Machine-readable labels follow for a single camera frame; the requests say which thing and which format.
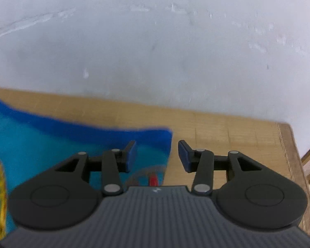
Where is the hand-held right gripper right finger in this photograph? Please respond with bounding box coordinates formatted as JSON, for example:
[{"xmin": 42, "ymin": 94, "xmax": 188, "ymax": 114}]
[{"xmin": 178, "ymin": 139, "xmax": 262, "ymax": 197}]

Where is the colourful patterned cloth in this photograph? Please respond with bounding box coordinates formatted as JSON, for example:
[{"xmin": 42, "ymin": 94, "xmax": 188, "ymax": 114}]
[{"xmin": 0, "ymin": 99, "xmax": 173, "ymax": 241}]

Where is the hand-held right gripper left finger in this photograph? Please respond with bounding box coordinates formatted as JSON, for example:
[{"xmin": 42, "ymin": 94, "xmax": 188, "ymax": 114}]
[{"xmin": 54, "ymin": 139, "xmax": 138, "ymax": 197}]

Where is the bamboo mat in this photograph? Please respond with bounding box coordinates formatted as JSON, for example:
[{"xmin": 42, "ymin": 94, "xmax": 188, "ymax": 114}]
[{"xmin": 0, "ymin": 87, "xmax": 310, "ymax": 239}]

